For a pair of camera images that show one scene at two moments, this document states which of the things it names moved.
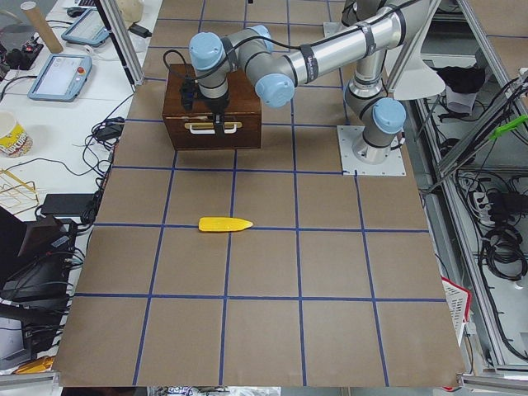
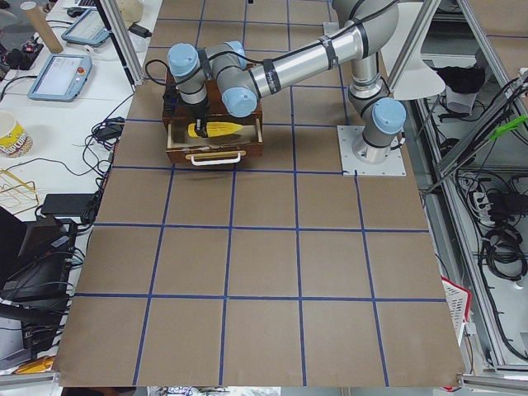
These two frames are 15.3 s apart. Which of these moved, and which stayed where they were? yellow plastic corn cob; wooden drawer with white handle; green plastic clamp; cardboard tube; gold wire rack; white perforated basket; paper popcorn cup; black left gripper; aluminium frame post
Moved: black left gripper; yellow plastic corn cob; wooden drawer with white handle
Stayed: white perforated basket; cardboard tube; paper popcorn cup; gold wire rack; aluminium frame post; green plastic clamp
